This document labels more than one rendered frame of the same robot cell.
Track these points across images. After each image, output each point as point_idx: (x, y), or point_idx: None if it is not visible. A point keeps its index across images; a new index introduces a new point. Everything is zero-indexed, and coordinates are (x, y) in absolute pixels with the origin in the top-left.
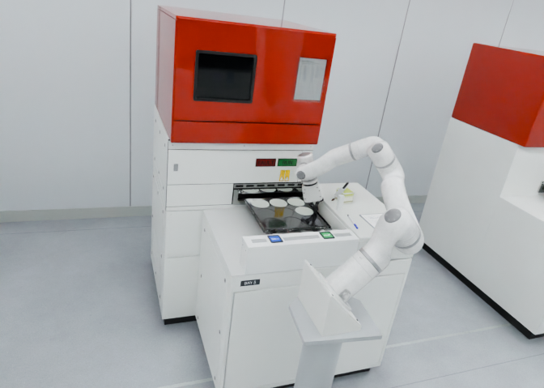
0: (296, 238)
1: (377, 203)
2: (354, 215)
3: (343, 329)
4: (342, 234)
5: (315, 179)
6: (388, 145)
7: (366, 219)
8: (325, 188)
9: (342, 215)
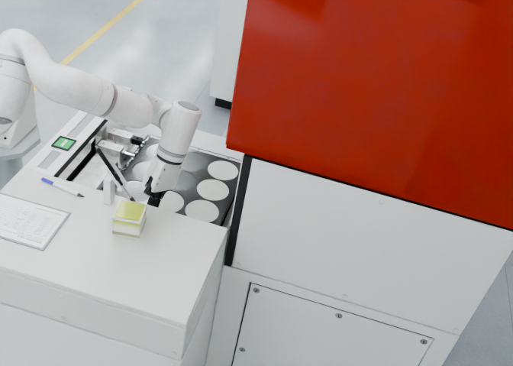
0: (88, 120)
1: (77, 276)
2: (75, 205)
3: None
4: (52, 161)
5: (158, 146)
6: (5, 33)
7: (49, 208)
8: (193, 241)
9: (91, 194)
